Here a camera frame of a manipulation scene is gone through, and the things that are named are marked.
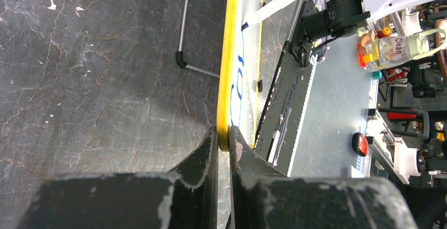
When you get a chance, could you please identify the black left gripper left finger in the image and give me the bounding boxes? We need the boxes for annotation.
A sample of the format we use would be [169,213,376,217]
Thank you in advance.
[18,127,218,228]

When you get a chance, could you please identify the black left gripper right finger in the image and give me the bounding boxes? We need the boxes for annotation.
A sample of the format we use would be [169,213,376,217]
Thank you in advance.
[229,126,417,228]

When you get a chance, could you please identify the yellow framed whiteboard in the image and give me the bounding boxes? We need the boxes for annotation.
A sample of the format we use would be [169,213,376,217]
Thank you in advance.
[217,0,264,151]

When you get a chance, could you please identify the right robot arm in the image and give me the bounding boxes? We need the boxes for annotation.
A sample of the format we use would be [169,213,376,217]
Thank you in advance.
[289,0,435,68]

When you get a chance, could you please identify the whiteboard metal stand leg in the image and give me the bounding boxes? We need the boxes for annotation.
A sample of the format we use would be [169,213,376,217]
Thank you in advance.
[175,0,226,78]

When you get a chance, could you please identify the red emergency stop button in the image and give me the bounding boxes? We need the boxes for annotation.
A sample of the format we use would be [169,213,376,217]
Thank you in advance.
[351,132,368,157]

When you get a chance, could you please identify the clear cleaner spray bottle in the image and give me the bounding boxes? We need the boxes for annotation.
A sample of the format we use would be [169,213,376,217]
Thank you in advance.
[357,28,446,71]

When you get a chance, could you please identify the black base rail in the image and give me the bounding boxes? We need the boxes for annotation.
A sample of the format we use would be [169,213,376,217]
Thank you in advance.
[253,0,319,177]

